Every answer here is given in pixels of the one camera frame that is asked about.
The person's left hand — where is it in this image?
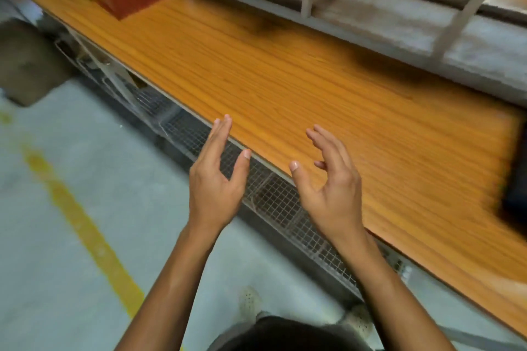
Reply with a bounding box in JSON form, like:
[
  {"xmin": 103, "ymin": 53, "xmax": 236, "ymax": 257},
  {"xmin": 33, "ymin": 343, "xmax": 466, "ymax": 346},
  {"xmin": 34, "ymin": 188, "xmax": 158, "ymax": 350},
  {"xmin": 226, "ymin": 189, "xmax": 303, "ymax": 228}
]
[{"xmin": 188, "ymin": 114, "xmax": 252, "ymax": 234}]

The person's left white shoe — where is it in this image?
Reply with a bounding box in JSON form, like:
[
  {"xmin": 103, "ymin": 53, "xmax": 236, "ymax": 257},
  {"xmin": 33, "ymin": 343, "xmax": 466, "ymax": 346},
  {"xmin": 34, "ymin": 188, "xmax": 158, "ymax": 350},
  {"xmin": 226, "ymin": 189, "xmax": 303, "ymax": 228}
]
[{"xmin": 239, "ymin": 287, "xmax": 263, "ymax": 323}]

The person's right hand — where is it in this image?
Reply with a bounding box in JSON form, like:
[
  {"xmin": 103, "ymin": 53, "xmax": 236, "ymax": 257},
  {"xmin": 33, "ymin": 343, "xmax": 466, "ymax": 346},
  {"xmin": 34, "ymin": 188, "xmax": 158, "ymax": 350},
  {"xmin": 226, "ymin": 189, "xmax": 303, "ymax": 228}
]
[{"xmin": 289, "ymin": 124, "xmax": 368, "ymax": 243}]

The person's dark clothing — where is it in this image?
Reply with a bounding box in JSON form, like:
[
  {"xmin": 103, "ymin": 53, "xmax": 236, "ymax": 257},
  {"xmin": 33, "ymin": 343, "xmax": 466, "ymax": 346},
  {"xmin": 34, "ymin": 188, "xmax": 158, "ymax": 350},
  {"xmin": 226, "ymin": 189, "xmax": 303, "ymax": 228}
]
[{"xmin": 207, "ymin": 315, "xmax": 373, "ymax": 351}]

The black object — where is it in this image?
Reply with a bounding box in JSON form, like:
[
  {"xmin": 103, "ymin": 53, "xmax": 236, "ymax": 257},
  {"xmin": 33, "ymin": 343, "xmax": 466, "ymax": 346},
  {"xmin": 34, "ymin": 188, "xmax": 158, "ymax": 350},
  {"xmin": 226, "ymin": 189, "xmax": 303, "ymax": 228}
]
[{"xmin": 499, "ymin": 124, "xmax": 527, "ymax": 225}]

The person's right forearm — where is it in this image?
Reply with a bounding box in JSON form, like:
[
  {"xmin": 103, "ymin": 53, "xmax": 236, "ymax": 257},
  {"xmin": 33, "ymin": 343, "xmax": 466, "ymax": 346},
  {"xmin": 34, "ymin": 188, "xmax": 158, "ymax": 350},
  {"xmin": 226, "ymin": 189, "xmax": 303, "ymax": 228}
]
[{"xmin": 329, "ymin": 228, "xmax": 458, "ymax": 351}]

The person's white shoe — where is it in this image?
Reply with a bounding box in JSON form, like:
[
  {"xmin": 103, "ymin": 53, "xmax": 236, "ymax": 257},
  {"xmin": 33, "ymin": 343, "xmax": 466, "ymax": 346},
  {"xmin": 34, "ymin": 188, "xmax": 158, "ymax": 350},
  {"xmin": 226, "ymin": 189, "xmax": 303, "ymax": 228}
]
[
  {"xmin": 239, "ymin": 287, "xmax": 263, "ymax": 323},
  {"xmin": 341, "ymin": 303, "xmax": 374, "ymax": 340}
]

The wire mesh under-table shelf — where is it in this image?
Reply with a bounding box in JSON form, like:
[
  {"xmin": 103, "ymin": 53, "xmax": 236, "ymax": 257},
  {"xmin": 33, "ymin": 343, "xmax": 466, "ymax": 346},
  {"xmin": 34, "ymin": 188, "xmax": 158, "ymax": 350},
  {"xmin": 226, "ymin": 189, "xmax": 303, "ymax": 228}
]
[{"xmin": 55, "ymin": 30, "xmax": 409, "ymax": 299}]

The person's right white shoe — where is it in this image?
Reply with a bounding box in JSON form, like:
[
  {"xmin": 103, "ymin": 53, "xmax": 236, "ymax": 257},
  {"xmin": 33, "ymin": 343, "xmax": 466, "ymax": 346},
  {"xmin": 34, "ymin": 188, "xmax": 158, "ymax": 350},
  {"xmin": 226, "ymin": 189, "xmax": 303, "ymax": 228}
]
[{"xmin": 341, "ymin": 303, "xmax": 374, "ymax": 340}]

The grey metal shelf rack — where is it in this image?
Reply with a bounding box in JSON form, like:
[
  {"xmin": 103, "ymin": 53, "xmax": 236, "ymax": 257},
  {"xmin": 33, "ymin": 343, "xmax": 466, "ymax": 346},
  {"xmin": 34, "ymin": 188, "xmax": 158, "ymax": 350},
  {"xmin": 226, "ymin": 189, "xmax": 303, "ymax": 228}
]
[{"xmin": 173, "ymin": 0, "xmax": 527, "ymax": 108}]

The brown cardboard box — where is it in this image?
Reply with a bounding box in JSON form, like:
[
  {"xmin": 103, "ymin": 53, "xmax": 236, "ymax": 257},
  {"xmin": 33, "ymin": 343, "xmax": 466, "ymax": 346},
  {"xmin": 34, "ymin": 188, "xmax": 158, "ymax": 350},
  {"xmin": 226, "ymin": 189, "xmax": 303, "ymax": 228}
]
[{"xmin": 0, "ymin": 19, "xmax": 77, "ymax": 107}]

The person's left forearm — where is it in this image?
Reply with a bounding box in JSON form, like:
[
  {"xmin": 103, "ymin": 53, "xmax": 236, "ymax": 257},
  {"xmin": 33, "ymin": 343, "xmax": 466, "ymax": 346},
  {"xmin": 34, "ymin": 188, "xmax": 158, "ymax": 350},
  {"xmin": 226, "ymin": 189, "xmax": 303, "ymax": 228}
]
[{"xmin": 114, "ymin": 221, "xmax": 221, "ymax": 351}]

